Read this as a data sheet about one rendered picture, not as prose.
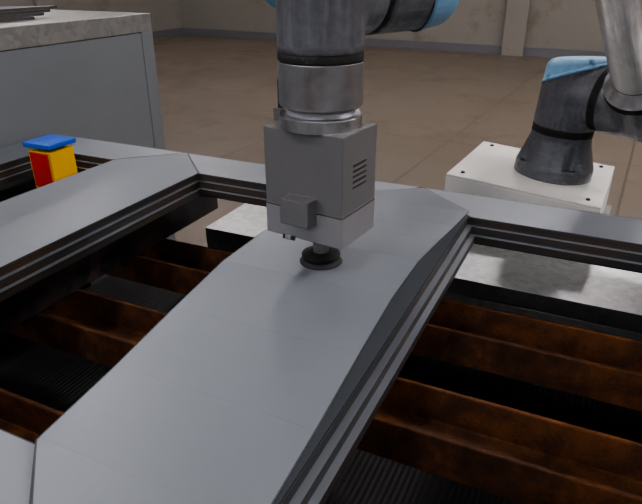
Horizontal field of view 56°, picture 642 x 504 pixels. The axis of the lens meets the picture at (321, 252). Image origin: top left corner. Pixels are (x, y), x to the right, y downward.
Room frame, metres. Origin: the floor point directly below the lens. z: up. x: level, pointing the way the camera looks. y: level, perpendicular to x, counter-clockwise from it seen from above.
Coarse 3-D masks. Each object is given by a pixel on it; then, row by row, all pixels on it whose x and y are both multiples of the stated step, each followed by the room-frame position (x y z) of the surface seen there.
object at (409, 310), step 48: (192, 192) 0.91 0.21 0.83; (240, 192) 0.90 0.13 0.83; (96, 240) 0.73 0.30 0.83; (480, 240) 0.73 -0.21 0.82; (528, 240) 0.72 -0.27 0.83; (576, 240) 0.70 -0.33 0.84; (0, 288) 0.59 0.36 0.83; (432, 288) 0.58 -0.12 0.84; (384, 336) 0.47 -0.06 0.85; (384, 384) 0.42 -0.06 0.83; (336, 432) 0.35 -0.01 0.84; (288, 480) 0.29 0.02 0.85; (336, 480) 0.32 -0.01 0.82
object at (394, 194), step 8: (376, 192) 0.84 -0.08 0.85; (384, 192) 0.84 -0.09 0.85; (392, 192) 0.84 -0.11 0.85; (400, 192) 0.84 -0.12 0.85; (408, 192) 0.85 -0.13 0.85; (416, 192) 0.85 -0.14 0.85; (400, 200) 0.80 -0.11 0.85; (408, 200) 0.80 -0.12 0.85; (416, 200) 0.80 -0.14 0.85; (424, 200) 0.80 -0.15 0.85; (432, 200) 0.81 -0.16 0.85; (440, 200) 0.81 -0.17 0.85; (448, 200) 0.81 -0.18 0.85; (448, 208) 0.77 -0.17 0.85; (456, 208) 0.77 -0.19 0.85
